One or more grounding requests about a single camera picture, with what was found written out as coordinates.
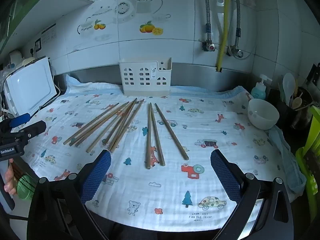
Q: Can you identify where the metal valve with red knob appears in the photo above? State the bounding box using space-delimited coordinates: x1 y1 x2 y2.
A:
201 39 217 53

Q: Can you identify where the teal soap pump bottle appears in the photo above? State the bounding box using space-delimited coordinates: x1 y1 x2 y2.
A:
251 74 273 100

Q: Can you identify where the dark kitchen knife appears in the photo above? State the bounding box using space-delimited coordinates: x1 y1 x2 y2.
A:
307 64 320 85

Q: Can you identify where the braided metal hose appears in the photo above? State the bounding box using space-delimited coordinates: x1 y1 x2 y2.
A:
234 0 248 53
202 0 213 43

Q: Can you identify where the light blue towel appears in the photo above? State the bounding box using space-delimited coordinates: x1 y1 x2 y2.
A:
271 126 307 200

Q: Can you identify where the green wall cabinet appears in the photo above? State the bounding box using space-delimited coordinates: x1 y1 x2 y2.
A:
0 0 93 55

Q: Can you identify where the black utensil pot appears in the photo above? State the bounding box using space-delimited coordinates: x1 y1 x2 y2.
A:
289 87 314 130

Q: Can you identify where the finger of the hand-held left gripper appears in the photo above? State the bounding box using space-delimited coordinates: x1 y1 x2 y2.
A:
19 120 47 141
10 113 31 128

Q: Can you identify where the long wooden chopstick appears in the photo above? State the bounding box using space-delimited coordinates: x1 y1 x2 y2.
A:
145 102 152 169
149 103 166 167
154 103 190 161

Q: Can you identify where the pile of wooden chopsticks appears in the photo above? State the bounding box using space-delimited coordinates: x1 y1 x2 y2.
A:
63 98 145 153

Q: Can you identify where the white ceramic bowl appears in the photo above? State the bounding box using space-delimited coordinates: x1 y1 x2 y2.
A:
247 99 280 130

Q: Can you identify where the lime green plastic rack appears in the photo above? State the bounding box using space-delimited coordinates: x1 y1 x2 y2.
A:
295 105 320 205

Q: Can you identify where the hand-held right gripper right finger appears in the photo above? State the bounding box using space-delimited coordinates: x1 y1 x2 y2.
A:
210 149 294 240

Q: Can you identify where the white countertop appliance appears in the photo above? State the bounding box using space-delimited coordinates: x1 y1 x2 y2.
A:
4 56 58 117

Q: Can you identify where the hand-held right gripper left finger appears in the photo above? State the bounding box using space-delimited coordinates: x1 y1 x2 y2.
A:
26 149 112 240

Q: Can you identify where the yellow gas hose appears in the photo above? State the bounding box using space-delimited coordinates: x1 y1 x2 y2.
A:
215 0 234 73

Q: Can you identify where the person's left hand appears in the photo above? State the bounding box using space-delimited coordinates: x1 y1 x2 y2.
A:
3 158 18 196

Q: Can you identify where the printed white cloth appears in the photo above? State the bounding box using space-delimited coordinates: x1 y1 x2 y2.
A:
26 75 283 232

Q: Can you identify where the green plastic bowl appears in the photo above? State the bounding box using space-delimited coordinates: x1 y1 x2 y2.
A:
17 175 35 200

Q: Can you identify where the stainless steel backsplash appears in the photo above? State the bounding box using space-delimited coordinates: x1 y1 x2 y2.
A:
54 62 253 93

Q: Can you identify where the white rice paddle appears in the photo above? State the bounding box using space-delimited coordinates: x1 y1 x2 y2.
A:
282 73 297 107

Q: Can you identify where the metal water valve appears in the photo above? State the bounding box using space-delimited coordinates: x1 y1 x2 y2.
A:
226 44 244 59

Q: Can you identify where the white plastic utensil holder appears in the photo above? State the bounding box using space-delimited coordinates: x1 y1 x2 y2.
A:
119 57 173 97

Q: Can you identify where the wall calendar sticker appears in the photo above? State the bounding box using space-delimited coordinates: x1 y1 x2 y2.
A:
41 23 57 46

